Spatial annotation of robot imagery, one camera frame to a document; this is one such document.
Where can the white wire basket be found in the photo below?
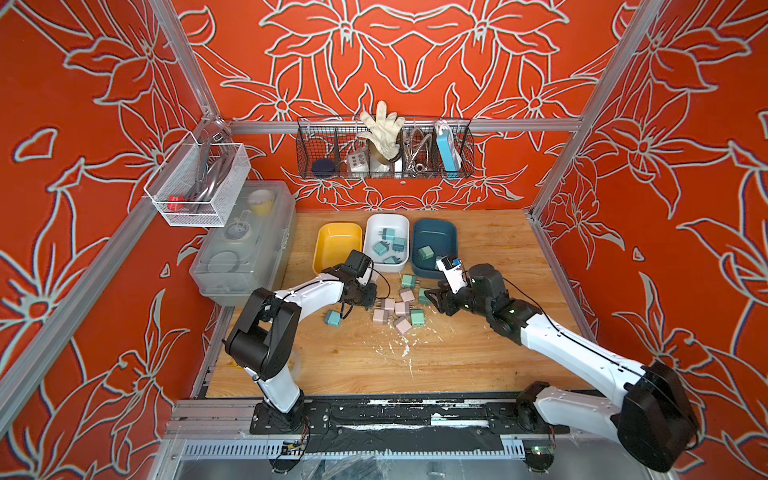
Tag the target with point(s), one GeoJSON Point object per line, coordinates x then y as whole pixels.
{"type": "Point", "coordinates": [209, 174]}

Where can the pink plug bottom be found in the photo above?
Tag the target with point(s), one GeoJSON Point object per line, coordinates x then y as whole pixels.
{"type": "Point", "coordinates": [402, 325]}

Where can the green plug top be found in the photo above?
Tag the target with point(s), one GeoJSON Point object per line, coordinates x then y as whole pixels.
{"type": "Point", "coordinates": [408, 281]}

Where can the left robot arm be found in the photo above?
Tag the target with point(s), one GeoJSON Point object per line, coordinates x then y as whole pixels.
{"type": "Point", "coordinates": [263, 336]}

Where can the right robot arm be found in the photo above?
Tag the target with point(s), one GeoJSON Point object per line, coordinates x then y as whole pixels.
{"type": "Point", "coordinates": [644, 408]}

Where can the white socket cube in basket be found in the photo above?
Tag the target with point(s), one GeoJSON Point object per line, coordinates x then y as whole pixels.
{"type": "Point", "coordinates": [358, 163]}

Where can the white storage box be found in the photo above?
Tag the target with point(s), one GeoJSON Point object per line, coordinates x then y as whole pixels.
{"type": "Point", "coordinates": [373, 234]}

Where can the light blue box in basket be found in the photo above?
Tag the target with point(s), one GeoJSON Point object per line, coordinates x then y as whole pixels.
{"type": "Point", "coordinates": [449, 155]}

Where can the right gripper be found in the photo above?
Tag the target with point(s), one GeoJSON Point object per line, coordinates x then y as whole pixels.
{"type": "Point", "coordinates": [444, 297]}

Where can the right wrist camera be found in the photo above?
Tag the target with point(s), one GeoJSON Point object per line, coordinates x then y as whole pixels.
{"type": "Point", "coordinates": [453, 271]}

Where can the red object in basket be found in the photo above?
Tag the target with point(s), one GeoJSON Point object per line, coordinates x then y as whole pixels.
{"type": "Point", "coordinates": [175, 203]}

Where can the green plug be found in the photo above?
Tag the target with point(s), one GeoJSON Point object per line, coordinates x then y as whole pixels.
{"type": "Point", "coordinates": [417, 318]}
{"type": "Point", "coordinates": [423, 299]}
{"type": "Point", "coordinates": [408, 281]}
{"type": "Point", "coordinates": [425, 253]}

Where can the cream rubber glove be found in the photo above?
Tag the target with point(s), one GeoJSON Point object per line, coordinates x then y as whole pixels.
{"type": "Point", "coordinates": [382, 130]}

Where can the dark teal storage box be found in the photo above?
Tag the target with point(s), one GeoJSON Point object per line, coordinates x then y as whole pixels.
{"type": "Point", "coordinates": [441, 236]}

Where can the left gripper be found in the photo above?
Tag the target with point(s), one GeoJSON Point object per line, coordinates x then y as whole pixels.
{"type": "Point", "coordinates": [371, 296]}

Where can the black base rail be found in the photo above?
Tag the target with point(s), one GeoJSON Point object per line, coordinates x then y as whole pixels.
{"type": "Point", "coordinates": [492, 412]}

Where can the yellow storage box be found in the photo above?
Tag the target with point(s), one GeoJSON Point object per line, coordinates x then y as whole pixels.
{"type": "Point", "coordinates": [334, 243]}

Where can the black wire wall basket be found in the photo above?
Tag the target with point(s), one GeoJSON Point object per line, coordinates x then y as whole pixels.
{"type": "Point", "coordinates": [323, 143]}

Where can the clear plastic lidded container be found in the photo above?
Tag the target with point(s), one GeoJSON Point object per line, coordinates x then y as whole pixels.
{"type": "Point", "coordinates": [252, 249]}

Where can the pink plug centre upper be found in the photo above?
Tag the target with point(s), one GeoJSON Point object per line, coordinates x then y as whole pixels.
{"type": "Point", "coordinates": [407, 295]}

